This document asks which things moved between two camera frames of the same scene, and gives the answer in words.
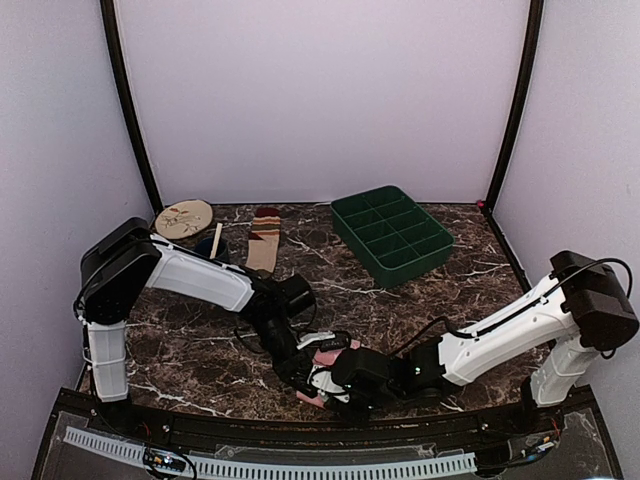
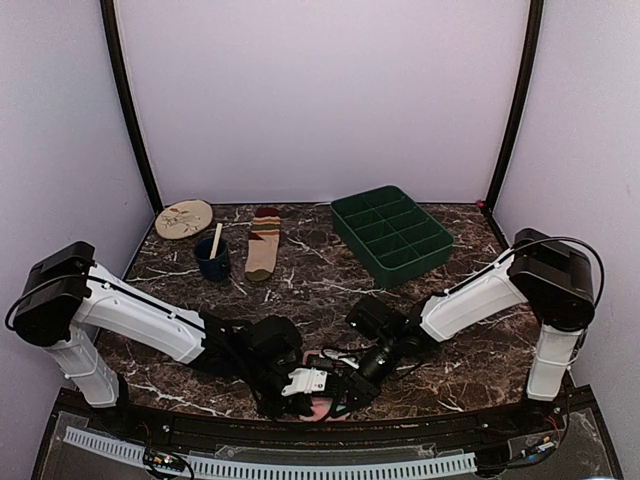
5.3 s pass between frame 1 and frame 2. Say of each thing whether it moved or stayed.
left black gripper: moved
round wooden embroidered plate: stayed
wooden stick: stayed
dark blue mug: stayed
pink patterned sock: moved
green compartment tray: stayed
